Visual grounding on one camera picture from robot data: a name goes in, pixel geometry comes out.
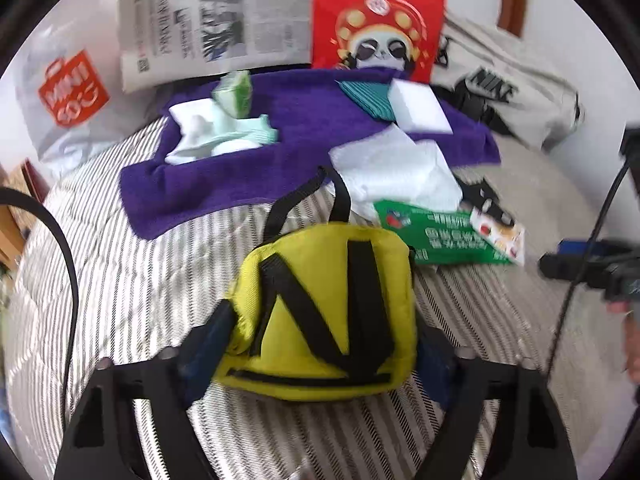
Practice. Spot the green wet wipes pack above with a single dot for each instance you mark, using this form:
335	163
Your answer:
437	238

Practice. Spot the white paper towel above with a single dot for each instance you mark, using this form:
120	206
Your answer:
391	166

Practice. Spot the teal cloth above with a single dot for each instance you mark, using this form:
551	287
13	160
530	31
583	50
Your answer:
372	97

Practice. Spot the newspaper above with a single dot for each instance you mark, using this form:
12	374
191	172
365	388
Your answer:
167	40

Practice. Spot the wooden furniture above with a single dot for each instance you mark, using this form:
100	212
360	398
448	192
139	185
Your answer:
16	223

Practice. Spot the purple towel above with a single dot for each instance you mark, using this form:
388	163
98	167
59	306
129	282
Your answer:
312	115

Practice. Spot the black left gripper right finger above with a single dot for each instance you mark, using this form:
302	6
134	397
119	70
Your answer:
529	441

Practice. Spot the white Nike bag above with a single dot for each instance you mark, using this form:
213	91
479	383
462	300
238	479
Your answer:
492	77

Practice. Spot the red panda paper bag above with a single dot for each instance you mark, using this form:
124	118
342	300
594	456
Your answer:
397	34

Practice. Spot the mint white sock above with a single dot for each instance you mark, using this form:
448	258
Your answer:
206	130

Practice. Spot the white sponge block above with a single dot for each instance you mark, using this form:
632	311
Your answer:
416	108

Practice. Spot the person's right hand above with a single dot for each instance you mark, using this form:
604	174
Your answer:
631	338

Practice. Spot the green tissue pack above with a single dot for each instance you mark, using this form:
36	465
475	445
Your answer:
234	94

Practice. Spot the yellow black pouch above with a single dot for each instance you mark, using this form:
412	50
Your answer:
324	307

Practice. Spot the white Miniso plastic bag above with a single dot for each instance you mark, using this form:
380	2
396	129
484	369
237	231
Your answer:
69	86

